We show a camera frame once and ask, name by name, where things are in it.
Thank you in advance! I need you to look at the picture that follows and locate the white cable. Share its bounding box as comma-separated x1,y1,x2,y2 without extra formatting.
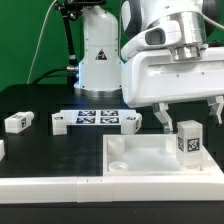
26,0,58,85

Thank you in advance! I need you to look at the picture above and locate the white L-shaped fence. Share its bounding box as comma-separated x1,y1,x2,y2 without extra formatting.
0,143,224,204

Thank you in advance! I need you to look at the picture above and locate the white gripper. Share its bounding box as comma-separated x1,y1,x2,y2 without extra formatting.
121,47,224,134

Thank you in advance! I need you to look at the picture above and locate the white marker base plate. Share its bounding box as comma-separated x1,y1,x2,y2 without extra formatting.
59,109,138,126

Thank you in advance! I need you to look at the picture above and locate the white square table top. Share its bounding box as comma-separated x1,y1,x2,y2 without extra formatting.
103,134,210,176

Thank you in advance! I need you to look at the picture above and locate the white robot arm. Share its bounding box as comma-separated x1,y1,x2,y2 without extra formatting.
78,0,224,133

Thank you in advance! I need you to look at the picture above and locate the black cable bundle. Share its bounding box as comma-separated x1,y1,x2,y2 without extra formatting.
33,65,80,85

